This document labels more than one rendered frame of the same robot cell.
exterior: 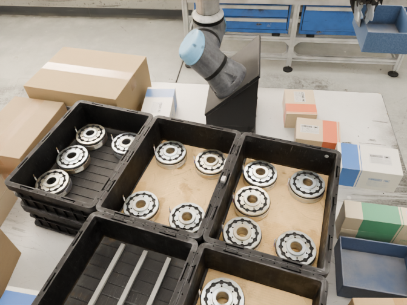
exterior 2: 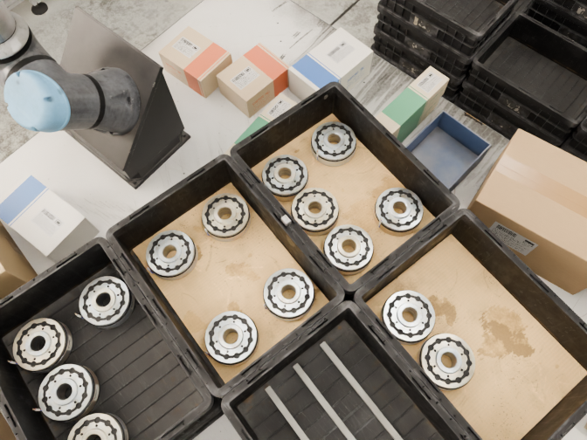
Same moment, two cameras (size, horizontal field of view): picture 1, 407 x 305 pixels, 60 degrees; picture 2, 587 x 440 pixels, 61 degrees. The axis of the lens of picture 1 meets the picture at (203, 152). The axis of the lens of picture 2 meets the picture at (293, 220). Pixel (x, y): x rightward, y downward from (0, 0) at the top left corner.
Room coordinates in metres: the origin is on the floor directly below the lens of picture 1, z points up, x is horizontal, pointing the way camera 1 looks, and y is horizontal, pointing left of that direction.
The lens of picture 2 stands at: (0.38, 0.26, 1.84)
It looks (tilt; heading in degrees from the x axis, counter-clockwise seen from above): 67 degrees down; 304
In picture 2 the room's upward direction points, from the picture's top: 3 degrees counter-clockwise
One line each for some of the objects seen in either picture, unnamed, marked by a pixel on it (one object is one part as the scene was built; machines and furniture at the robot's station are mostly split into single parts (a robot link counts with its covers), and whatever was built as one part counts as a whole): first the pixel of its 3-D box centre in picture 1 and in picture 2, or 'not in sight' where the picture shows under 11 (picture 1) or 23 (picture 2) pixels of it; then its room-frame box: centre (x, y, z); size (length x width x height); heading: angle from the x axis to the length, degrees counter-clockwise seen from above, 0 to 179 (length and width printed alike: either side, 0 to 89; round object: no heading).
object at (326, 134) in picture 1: (316, 137); (254, 79); (0.95, -0.43, 0.74); 0.16 x 0.12 x 0.07; 75
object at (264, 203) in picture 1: (252, 200); (314, 209); (0.59, -0.13, 0.86); 0.10 x 0.10 x 0.01
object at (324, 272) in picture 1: (277, 193); (341, 179); (0.56, -0.19, 0.92); 0.40 x 0.30 x 0.02; 159
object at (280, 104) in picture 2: not in sight; (261, 135); (0.84, -0.30, 0.73); 0.24 x 0.06 x 0.06; 83
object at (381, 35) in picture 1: (382, 28); not in sight; (1.08, -0.62, 1.10); 0.20 x 0.15 x 0.07; 170
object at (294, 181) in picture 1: (307, 183); (334, 140); (0.64, -0.30, 0.86); 0.10 x 0.10 x 0.01
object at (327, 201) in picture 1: (275, 204); (340, 190); (0.56, -0.19, 0.87); 0.40 x 0.30 x 0.11; 159
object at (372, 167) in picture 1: (364, 166); (330, 71); (0.78, -0.56, 0.75); 0.20 x 0.12 x 0.09; 75
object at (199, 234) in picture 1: (174, 169); (222, 264); (0.67, 0.09, 0.92); 0.40 x 0.30 x 0.02; 159
